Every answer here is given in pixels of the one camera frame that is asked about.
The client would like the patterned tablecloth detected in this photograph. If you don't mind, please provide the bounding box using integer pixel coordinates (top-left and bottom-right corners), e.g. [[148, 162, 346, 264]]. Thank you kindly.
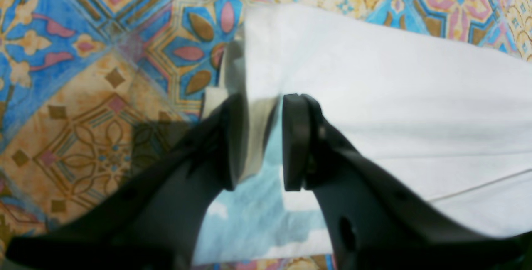
[[1, 0, 531, 261]]

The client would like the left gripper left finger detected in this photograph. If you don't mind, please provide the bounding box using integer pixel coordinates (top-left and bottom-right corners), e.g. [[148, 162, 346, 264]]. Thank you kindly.
[[6, 94, 247, 270]]

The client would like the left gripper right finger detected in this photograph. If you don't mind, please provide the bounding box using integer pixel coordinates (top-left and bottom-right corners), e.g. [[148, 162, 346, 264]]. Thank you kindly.
[[282, 94, 528, 270]]

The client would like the white printed T-shirt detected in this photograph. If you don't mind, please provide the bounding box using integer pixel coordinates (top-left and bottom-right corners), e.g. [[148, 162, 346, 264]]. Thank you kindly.
[[192, 4, 532, 265]]

